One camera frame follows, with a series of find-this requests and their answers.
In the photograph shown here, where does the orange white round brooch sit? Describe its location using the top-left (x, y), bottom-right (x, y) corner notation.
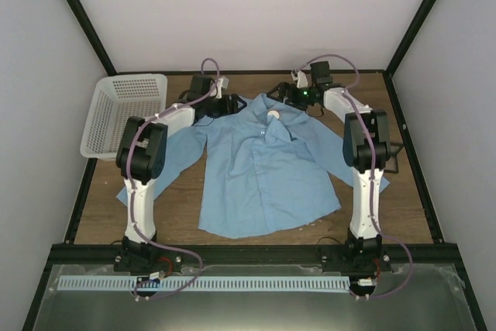
top-left (267, 110), bottom-right (280, 119)

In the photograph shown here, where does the light blue button shirt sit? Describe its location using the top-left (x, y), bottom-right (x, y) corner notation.
top-left (115, 93), bottom-right (388, 240)

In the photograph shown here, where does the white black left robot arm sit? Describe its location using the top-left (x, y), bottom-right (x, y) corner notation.
top-left (116, 75), bottom-right (247, 272)

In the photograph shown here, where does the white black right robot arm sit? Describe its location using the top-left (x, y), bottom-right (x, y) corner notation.
top-left (267, 61), bottom-right (391, 271)

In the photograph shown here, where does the white perforated plastic basket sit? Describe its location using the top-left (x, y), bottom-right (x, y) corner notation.
top-left (80, 74), bottom-right (167, 160)

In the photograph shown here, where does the grey metal front panel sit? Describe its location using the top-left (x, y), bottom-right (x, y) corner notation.
top-left (33, 264), bottom-right (477, 330)

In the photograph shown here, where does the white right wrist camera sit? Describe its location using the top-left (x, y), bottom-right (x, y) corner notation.
top-left (291, 70), bottom-right (308, 88)

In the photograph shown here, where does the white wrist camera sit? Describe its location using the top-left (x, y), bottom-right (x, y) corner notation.
top-left (215, 76), bottom-right (229, 98)
top-left (291, 70), bottom-right (308, 88)

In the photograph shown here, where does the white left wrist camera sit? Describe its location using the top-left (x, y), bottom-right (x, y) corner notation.
top-left (215, 76), bottom-right (229, 98)

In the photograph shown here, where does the black wire frame stand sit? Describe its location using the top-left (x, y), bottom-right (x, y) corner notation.
top-left (384, 142), bottom-right (404, 174)

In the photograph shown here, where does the black right rear frame post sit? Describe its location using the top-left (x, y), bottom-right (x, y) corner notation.
top-left (385, 0), bottom-right (437, 78)

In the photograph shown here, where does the black frame post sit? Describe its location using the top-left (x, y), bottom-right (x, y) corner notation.
top-left (65, 0), bottom-right (117, 76)
top-left (385, 0), bottom-right (437, 78)

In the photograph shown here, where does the black front mounting rail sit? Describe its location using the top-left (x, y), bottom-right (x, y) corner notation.
top-left (50, 243), bottom-right (460, 274)

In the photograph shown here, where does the light blue slotted cable duct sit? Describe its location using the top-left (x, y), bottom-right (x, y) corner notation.
top-left (57, 275), bottom-right (350, 293)

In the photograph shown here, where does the black left rear frame post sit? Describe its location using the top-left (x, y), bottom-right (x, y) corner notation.
top-left (65, 0), bottom-right (117, 76)

